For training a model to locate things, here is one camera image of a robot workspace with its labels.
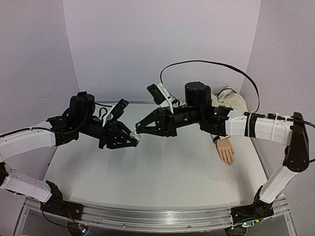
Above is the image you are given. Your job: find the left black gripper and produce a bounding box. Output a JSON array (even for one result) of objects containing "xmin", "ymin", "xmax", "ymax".
[{"xmin": 78, "ymin": 116, "xmax": 140, "ymax": 148}]

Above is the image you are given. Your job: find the white nail polish bottle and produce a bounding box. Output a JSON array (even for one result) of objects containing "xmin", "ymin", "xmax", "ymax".
[{"xmin": 130, "ymin": 132, "xmax": 141, "ymax": 144}]

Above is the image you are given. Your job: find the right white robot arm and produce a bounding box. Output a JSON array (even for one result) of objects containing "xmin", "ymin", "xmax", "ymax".
[{"xmin": 135, "ymin": 82, "xmax": 310, "ymax": 204}]

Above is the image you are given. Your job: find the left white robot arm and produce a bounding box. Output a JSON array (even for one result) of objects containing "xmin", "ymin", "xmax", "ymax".
[{"xmin": 0, "ymin": 91, "xmax": 141, "ymax": 215}]

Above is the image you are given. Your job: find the mannequin hand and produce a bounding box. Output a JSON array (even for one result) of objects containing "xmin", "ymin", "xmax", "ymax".
[{"xmin": 216, "ymin": 139, "xmax": 235, "ymax": 166}]

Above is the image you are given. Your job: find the beige jacket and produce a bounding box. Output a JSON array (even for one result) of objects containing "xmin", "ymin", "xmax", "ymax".
[{"xmin": 210, "ymin": 87, "xmax": 248, "ymax": 145}]

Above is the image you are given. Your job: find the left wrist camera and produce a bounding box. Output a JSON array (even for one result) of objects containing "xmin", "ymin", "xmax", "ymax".
[{"xmin": 102, "ymin": 98, "xmax": 129, "ymax": 127}]

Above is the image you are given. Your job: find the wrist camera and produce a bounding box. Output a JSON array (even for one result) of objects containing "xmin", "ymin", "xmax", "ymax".
[
  {"xmin": 102, "ymin": 98, "xmax": 129, "ymax": 127},
  {"xmin": 147, "ymin": 83, "xmax": 176, "ymax": 114}
]

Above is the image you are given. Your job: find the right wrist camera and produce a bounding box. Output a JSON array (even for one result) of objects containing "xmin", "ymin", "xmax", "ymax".
[{"xmin": 147, "ymin": 83, "xmax": 176, "ymax": 114}]

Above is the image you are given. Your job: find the aluminium front rail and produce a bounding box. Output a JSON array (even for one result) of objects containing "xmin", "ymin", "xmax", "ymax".
[{"xmin": 13, "ymin": 196, "xmax": 297, "ymax": 236}]

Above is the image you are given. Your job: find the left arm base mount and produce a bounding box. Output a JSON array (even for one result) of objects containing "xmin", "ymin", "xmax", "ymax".
[{"xmin": 41, "ymin": 180, "xmax": 84, "ymax": 220}]

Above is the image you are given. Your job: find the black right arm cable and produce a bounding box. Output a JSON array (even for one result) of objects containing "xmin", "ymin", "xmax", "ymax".
[{"xmin": 159, "ymin": 60, "xmax": 315, "ymax": 163}]

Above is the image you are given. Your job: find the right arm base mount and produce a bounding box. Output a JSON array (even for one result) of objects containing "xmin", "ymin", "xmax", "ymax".
[{"xmin": 230, "ymin": 186, "xmax": 274, "ymax": 226}]

